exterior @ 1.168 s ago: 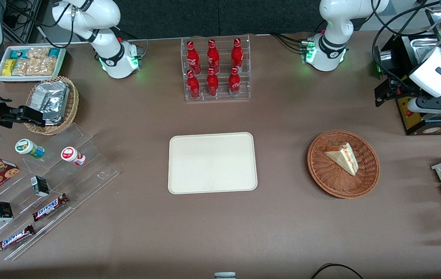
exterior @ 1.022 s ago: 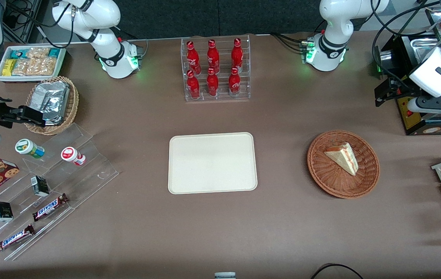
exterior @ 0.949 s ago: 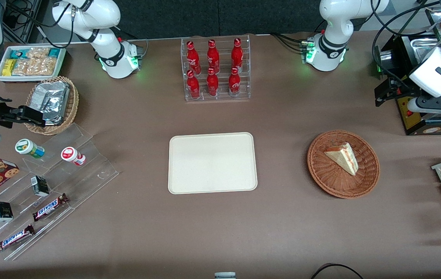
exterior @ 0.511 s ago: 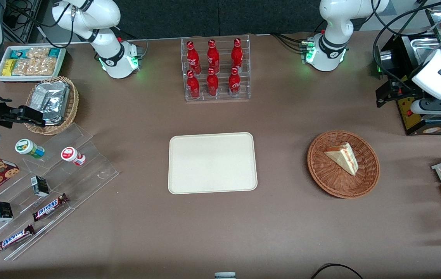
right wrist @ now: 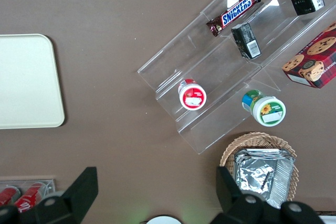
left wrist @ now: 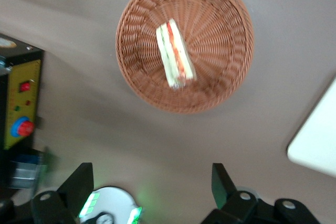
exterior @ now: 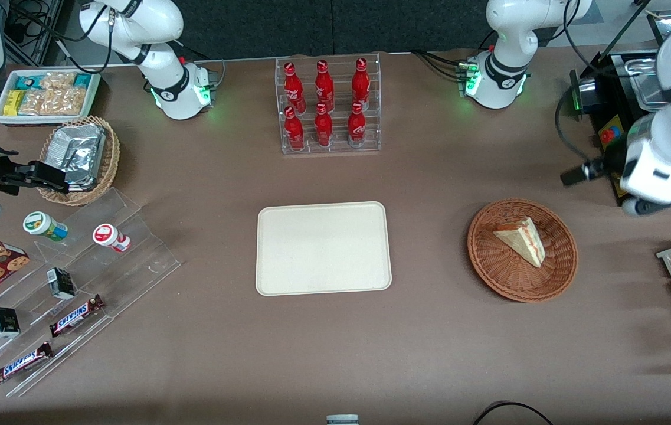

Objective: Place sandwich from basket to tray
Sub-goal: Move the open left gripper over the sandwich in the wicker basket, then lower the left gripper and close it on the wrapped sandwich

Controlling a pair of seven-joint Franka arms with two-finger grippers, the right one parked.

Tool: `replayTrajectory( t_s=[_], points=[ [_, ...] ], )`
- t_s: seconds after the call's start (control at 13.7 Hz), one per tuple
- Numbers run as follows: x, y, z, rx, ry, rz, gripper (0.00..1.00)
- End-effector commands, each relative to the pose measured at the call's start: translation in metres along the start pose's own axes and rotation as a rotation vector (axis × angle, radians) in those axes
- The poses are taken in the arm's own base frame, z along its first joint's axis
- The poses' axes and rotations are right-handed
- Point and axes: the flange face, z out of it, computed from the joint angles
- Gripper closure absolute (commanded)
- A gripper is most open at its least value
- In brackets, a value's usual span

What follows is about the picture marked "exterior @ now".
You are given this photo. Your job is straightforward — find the clear bag of nuts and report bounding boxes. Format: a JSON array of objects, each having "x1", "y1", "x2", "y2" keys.
[{"x1": 18, "y1": 71, "x2": 86, "y2": 117}]

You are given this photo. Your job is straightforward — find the cream rectangular tray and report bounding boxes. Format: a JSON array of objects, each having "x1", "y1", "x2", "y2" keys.
[{"x1": 256, "y1": 201, "x2": 393, "y2": 296}]

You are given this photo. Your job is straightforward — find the white rectangular snack bin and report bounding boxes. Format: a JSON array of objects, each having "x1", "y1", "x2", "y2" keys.
[{"x1": 0, "y1": 68, "x2": 102, "y2": 126}]

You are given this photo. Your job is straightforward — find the clear acrylic stepped display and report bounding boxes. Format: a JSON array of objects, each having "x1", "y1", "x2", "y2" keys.
[{"x1": 0, "y1": 187, "x2": 183, "y2": 398}]

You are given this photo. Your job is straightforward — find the yellow snack packet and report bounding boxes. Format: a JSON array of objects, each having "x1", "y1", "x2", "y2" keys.
[{"x1": 3, "y1": 89, "x2": 25, "y2": 116}]

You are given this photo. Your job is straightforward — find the brown round wicker basket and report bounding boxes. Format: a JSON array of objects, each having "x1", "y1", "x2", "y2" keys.
[{"x1": 467, "y1": 198, "x2": 579, "y2": 303}]

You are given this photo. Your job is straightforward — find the tan oval wicker basket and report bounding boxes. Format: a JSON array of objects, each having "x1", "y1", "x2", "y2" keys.
[{"x1": 38, "y1": 115, "x2": 121, "y2": 207}]

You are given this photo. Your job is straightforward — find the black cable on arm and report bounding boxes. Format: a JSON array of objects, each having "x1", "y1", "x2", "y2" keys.
[{"x1": 7, "y1": 0, "x2": 115, "y2": 75}]

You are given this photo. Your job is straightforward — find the black food warmer cabinet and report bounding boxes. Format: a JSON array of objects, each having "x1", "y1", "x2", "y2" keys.
[{"x1": 569, "y1": 0, "x2": 671, "y2": 208}]

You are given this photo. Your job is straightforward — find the black cable loop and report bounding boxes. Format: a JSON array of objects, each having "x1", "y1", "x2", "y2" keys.
[{"x1": 472, "y1": 401, "x2": 555, "y2": 425}]

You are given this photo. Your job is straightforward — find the snickers chocolate bar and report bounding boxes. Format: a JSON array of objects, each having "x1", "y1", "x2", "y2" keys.
[
  {"x1": 48, "y1": 293, "x2": 106, "y2": 338},
  {"x1": 0, "y1": 341, "x2": 54, "y2": 386}
]

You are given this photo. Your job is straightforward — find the small black carton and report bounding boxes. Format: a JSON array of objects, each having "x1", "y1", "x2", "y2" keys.
[
  {"x1": 47, "y1": 267, "x2": 77, "y2": 300},
  {"x1": 0, "y1": 306, "x2": 21, "y2": 339}
]

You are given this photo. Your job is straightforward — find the clear acrylic bottle rack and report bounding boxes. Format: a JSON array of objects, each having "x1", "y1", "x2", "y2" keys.
[{"x1": 274, "y1": 53, "x2": 382, "y2": 156}]

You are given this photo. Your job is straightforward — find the triangular sandwich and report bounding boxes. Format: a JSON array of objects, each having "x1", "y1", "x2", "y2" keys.
[{"x1": 492, "y1": 216, "x2": 547, "y2": 269}]

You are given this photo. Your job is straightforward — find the silver foil packet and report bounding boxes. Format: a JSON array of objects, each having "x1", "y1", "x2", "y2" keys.
[
  {"x1": 47, "y1": 123, "x2": 106, "y2": 167},
  {"x1": 63, "y1": 158, "x2": 104, "y2": 191}
]

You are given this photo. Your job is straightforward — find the red cola bottle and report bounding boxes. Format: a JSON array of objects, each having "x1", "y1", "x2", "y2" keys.
[
  {"x1": 283, "y1": 61, "x2": 307, "y2": 115},
  {"x1": 315, "y1": 60, "x2": 336, "y2": 113},
  {"x1": 313, "y1": 103, "x2": 334, "y2": 148},
  {"x1": 351, "y1": 57, "x2": 372, "y2": 110},
  {"x1": 283, "y1": 106, "x2": 306, "y2": 152},
  {"x1": 347, "y1": 102, "x2": 367, "y2": 148}
]

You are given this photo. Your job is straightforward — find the green lid white cup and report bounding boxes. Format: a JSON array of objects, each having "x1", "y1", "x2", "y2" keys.
[{"x1": 22, "y1": 211, "x2": 69, "y2": 243}]

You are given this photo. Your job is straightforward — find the black arm base cables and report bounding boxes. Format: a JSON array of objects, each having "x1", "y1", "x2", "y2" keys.
[{"x1": 411, "y1": 49, "x2": 467, "y2": 81}]

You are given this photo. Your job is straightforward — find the steel warmer pan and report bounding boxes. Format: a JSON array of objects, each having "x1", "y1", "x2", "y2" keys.
[{"x1": 626, "y1": 57, "x2": 670, "y2": 110}]

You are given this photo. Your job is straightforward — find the red lid white cup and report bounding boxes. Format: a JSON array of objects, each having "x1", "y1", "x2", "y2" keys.
[{"x1": 92, "y1": 223, "x2": 132, "y2": 254}]

